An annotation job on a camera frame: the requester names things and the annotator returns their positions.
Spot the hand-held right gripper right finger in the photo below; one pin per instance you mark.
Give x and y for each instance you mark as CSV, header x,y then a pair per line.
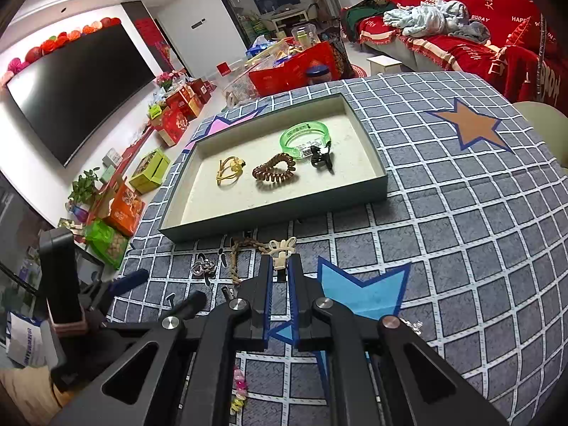
x,y
293,297

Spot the clear plastic container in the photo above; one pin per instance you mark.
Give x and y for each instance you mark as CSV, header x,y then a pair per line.
x,y
305,37

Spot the black television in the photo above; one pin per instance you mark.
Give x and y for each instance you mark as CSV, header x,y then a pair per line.
x,y
80,93

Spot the green potted plant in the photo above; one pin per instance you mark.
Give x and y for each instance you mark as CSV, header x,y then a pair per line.
x,y
84,186

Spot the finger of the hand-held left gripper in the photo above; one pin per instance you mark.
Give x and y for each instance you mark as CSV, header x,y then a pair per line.
x,y
191,302
131,280

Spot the green shallow box tray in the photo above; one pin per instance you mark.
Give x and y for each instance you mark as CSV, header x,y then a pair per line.
x,y
248,199

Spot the red covered sofa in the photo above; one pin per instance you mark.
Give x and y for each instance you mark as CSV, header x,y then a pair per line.
x,y
466,49

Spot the black hair clip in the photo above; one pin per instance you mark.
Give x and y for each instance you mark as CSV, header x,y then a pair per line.
x,y
320,157

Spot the paper flower garland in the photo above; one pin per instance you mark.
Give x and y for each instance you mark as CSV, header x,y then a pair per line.
x,y
66,37

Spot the red and gold gift box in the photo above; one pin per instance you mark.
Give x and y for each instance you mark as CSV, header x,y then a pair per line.
x,y
186,100

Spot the green snack bag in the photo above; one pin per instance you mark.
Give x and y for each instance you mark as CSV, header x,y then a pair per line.
x,y
106,244

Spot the white dining table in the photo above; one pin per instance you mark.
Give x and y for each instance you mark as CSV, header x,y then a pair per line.
x,y
288,14

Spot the dark green cloth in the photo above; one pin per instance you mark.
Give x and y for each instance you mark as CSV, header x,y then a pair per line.
x,y
359,22

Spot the blue lidded jar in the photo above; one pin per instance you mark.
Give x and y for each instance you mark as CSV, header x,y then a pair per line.
x,y
318,76

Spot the light blue clothes heap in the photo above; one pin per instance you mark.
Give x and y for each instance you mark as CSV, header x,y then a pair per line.
x,y
421,17

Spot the orange gift bag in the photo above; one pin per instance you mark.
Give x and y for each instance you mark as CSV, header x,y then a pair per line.
x,y
126,208

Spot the black pole stand with clamp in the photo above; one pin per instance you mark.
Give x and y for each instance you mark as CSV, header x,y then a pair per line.
x,y
540,75

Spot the small metal clip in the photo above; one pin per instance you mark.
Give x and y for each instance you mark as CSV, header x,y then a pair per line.
x,y
227,293

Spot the white low stool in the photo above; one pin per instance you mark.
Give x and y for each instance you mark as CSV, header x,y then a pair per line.
x,y
384,64

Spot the dark red gift box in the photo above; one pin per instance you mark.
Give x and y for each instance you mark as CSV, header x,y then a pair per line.
x,y
202,91

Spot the person's left forearm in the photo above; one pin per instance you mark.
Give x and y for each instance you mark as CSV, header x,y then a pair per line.
x,y
26,397

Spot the pink flower bouquet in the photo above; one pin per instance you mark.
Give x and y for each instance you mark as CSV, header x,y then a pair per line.
x,y
168,80

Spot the beige leather armchair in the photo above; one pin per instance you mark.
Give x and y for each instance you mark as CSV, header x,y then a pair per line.
x,y
546,115

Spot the red patterned gift box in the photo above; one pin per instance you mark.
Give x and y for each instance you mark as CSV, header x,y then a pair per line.
x,y
171,126

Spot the red gift bag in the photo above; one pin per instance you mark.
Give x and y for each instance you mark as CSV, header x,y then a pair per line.
x,y
288,75

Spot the red wall decoration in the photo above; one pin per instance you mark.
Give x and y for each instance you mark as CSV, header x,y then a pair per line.
x,y
155,40

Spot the green gift box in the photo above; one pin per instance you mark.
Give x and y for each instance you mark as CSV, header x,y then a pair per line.
x,y
148,171

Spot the grey checked tablecloth with stars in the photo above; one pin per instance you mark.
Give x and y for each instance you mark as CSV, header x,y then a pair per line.
x,y
443,230

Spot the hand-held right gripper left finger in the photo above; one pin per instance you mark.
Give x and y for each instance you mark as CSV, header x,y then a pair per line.
x,y
267,297

